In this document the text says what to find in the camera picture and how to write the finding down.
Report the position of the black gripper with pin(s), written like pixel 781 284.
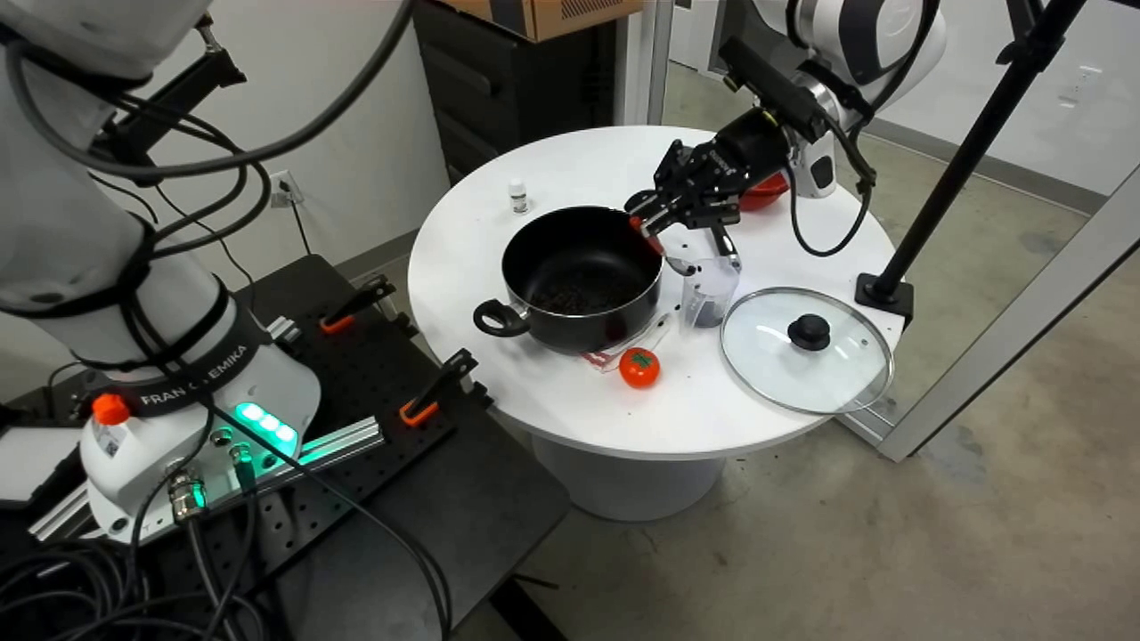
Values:
pixel 710 176

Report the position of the black cooking pot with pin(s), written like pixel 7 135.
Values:
pixel 578 280

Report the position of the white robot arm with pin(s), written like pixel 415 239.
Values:
pixel 103 284

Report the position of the black perforated robot base table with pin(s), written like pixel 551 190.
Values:
pixel 393 541

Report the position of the glass pot lid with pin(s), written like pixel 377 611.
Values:
pixel 805 351

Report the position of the red bowl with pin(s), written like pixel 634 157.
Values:
pixel 763 193

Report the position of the red white straw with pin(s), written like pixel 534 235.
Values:
pixel 602 357

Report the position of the orange toy tomato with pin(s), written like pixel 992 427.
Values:
pixel 637 367

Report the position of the round white table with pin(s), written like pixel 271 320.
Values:
pixel 622 453

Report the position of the black tripod stand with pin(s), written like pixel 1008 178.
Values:
pixel 1042 33

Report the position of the orange handled clamp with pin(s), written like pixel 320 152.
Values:
pixel 427 401
pixel 363 300

